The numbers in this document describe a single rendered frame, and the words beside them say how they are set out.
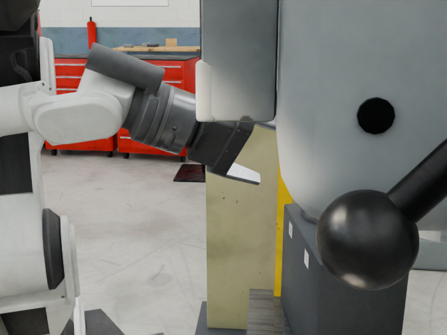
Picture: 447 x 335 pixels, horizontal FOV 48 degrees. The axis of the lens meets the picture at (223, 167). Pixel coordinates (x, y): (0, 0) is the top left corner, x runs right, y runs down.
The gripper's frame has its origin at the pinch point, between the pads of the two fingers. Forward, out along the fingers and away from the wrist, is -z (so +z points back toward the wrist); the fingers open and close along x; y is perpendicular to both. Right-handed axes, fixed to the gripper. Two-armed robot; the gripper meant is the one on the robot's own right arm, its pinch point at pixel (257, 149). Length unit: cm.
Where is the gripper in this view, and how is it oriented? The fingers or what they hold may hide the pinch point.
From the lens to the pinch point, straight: 74.1
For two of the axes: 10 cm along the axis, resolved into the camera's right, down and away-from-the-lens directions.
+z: -9.1, -3.0, -2.8
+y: -0.1, -6.7, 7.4
